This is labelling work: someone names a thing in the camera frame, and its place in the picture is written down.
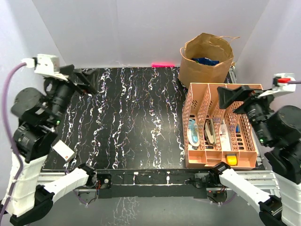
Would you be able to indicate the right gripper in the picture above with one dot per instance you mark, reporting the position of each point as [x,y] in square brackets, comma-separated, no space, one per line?
[225,95]

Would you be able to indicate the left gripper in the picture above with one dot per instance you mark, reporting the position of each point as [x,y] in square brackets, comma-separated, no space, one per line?
[90,77]

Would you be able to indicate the blue snack packet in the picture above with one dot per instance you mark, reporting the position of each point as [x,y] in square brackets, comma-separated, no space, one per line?
[206,61]

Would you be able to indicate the brown paper bag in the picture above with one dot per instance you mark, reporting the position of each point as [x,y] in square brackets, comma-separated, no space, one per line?
[209,46]

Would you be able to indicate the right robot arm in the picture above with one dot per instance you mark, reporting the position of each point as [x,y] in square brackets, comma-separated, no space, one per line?
[281,131]

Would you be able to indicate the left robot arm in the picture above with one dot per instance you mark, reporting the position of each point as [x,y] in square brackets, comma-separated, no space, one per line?
[26,201]

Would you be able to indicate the beige stapler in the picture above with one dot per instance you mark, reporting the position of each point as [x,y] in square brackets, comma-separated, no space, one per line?
[209,132]

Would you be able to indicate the white card packet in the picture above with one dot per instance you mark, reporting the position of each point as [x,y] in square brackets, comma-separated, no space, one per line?
[224,138]

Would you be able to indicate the pink plastic desk organizer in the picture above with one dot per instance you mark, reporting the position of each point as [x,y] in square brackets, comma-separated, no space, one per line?
[202,102]

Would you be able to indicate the blue white toothbrush pack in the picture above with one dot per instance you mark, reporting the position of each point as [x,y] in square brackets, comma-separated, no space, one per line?
[193,134]

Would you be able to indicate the yellow eraser block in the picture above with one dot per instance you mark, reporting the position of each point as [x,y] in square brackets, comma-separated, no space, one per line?
[231,159]

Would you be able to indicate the pink tape strip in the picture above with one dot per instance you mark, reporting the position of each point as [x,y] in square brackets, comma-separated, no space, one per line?
[162,64]

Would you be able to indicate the small white box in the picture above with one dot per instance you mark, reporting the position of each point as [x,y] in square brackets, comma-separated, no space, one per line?
[64,151]

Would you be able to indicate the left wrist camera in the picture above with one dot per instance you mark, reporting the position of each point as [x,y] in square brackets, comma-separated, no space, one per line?
[47,64]

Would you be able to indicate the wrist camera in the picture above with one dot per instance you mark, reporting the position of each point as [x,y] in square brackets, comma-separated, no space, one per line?
[47,64]
[281,85]

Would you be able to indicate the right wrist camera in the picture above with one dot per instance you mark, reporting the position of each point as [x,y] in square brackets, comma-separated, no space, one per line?
[281,85]

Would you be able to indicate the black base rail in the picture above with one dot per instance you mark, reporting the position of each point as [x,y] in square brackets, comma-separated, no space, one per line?
[157,183]

